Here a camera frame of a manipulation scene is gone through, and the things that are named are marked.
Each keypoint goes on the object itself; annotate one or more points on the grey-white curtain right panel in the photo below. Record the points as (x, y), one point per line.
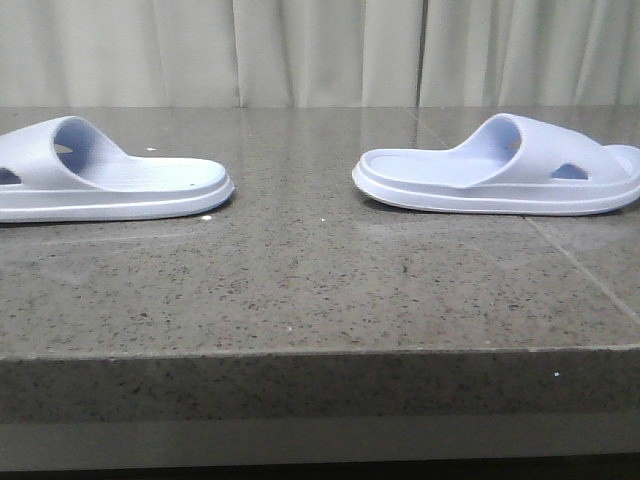
(530, 53)

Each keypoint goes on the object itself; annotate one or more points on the grey-white curtain left panel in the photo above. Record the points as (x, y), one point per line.
(211, 53)

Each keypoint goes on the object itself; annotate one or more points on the grey-white curtain panel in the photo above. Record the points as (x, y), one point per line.
(530, 53)
(211, 53)

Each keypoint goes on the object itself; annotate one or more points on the light blue slipper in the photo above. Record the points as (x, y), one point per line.
(65, 169)
(510, 165)

